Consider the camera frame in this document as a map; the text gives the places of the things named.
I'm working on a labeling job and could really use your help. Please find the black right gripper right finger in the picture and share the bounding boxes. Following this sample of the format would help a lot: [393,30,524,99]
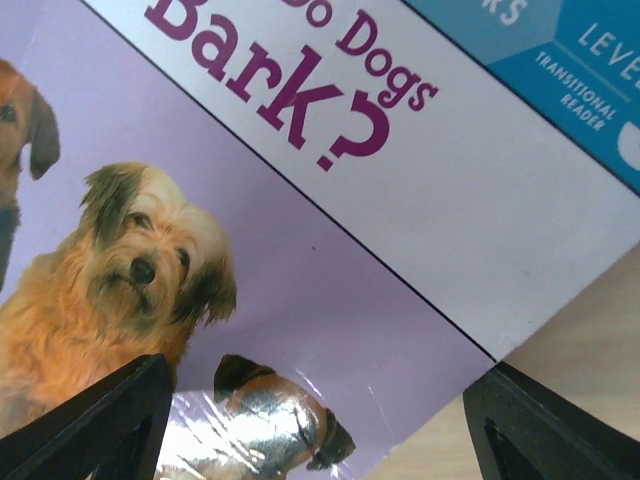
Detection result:
[463,362,639,480]

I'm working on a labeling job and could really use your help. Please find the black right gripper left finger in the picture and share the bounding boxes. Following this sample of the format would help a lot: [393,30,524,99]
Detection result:
[1,354,173,480]

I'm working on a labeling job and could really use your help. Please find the dog picture book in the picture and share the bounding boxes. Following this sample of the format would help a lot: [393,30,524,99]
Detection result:
[1,1,639,479]

